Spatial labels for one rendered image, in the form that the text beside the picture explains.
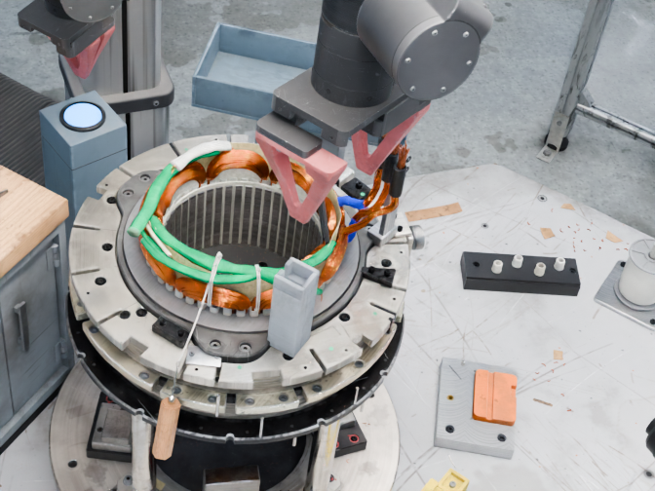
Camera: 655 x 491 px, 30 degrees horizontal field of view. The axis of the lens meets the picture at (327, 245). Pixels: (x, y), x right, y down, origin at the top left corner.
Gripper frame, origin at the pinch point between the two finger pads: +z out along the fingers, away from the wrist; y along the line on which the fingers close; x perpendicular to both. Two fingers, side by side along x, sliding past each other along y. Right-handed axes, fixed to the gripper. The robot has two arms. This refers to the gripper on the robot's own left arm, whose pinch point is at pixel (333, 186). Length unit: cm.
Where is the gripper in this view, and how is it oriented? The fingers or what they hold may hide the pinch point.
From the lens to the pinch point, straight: 91.5
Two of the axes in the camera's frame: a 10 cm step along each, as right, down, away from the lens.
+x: -7.9, -4.8, 3.9
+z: -1.3, 7.5, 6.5
